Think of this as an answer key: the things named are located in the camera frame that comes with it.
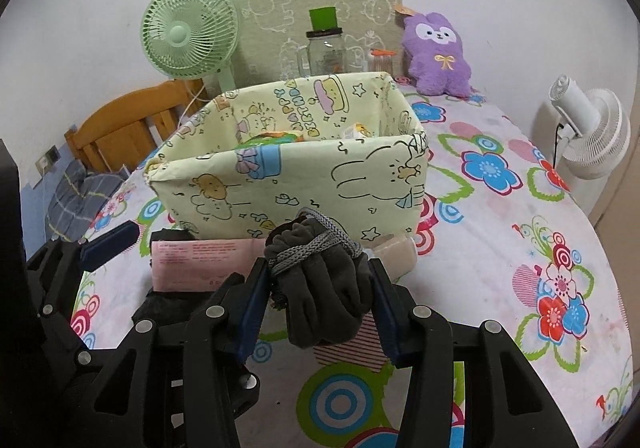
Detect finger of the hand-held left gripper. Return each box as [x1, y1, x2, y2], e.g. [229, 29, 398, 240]
[227, 372, 262, 410]
[27, 222, 139, 324]

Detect small jar with orange lid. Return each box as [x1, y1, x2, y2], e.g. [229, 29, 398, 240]
[369, 48, 396, 75]

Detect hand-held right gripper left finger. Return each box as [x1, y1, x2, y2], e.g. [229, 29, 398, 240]
[91, 255, 272, 448]

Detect pink packet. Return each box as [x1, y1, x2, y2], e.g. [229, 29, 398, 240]
[151, 238, 268, 293]

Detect black fan cable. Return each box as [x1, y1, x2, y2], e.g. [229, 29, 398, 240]
[550, 121, 566, 166]

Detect yellow cartoon print storage box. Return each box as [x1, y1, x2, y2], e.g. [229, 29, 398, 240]
[144, 71, 430, 241]

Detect floral tablecloth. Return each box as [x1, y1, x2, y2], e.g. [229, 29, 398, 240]
[70, 73, 636, 448]

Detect white standing fan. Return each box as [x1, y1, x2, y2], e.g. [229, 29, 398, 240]
[532, 74, 632, 224]

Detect beige soft roll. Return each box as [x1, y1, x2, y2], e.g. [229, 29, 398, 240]
[372, 234, 418, 279]

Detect green and orange packet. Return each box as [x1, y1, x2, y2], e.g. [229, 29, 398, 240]
[240, 129, 306, 145]

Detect dark grey socks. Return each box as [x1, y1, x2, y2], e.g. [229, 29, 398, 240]
[264, 208, 375, 348]

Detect purple plush bunny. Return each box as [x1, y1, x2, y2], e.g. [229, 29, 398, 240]
[395, 3, 475, 96]

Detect wall outlet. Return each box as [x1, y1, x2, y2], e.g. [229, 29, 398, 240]
[36, 144, 61, 176]

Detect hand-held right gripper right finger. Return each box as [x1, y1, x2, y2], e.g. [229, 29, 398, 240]
[366, 257, 581, 448]

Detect beige wardrobe door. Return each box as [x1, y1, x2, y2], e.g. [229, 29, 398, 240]
[590, 163, 640, 274]

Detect green desk fan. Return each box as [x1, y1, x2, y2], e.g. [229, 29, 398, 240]
[140, 0, 242, 96]

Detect glass jar with green lid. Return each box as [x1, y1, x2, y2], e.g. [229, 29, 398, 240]
[297, 7, 348, 78]

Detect blue plaid blanket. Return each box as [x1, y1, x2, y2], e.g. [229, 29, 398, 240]
[47, 161, 131, 241]

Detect green printed board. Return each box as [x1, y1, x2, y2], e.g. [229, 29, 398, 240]
[235, 0, 402, 84]

